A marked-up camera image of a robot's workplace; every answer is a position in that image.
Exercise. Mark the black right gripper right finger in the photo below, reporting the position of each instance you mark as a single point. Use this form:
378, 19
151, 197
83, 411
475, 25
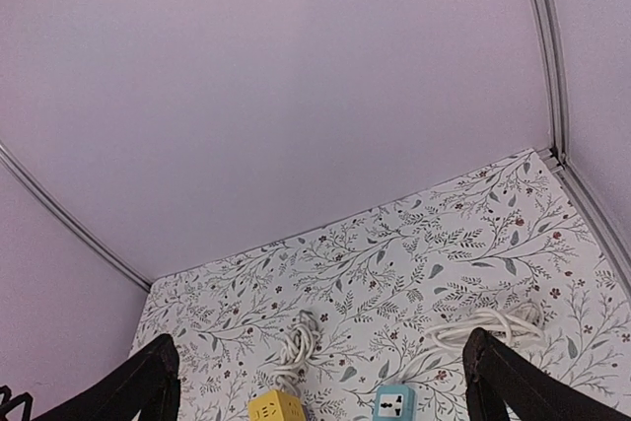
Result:
500, 381

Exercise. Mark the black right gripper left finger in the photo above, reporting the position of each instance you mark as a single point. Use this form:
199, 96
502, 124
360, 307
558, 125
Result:
144, 387

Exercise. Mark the yellow cube socket adapter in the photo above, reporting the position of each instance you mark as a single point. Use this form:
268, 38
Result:
276, 405

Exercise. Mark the teal power strip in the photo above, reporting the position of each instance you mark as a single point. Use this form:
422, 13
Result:
395, 403

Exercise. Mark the floral patterned table mat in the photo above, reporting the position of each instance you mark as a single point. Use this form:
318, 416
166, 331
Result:
504, 237

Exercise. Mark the left aluminium frame post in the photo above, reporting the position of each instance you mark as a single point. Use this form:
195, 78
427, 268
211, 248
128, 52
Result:
62, 215

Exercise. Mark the aluminium frame post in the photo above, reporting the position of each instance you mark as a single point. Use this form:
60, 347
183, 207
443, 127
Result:
549, 34
62, 215

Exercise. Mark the right aluminium frame post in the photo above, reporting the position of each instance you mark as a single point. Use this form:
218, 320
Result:
549, 34

